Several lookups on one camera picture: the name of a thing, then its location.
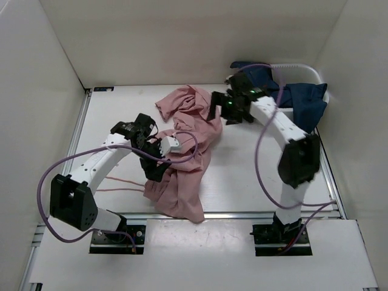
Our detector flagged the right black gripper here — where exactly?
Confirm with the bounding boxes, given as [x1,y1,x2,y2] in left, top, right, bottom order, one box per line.
[206,92,244,126]

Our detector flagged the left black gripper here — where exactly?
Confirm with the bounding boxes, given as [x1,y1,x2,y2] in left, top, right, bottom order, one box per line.
[133,138,172,182]

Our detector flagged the pink trousers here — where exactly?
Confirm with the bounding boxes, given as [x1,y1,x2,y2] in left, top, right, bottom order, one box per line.
[144,85,222,224]

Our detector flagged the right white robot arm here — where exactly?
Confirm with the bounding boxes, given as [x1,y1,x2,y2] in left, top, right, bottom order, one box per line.
[207,73,320,243]

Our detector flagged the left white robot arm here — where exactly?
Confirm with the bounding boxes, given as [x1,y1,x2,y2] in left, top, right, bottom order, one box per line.
[49,113,181,243]

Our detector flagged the dark blue jeans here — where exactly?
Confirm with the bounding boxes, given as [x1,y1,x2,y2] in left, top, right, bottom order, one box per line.
[230,61,327,133]

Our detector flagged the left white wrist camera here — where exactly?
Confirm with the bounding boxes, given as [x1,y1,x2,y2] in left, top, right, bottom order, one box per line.
[159,136,182,156]

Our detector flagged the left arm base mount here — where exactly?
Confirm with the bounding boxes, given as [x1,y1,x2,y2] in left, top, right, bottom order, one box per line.
[89,218,147,255]

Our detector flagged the aluminium left rail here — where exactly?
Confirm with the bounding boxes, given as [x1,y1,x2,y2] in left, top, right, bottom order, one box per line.
[66,89,93,157]

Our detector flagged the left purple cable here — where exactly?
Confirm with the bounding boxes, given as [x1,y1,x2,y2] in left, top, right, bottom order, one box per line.
[36,130,200,243]

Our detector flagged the aluminium front rail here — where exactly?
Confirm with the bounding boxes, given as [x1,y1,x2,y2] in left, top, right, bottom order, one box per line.
[31,210,347,247]

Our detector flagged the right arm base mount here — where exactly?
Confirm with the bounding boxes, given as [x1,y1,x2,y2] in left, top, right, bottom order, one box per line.
[250,224,313,257]

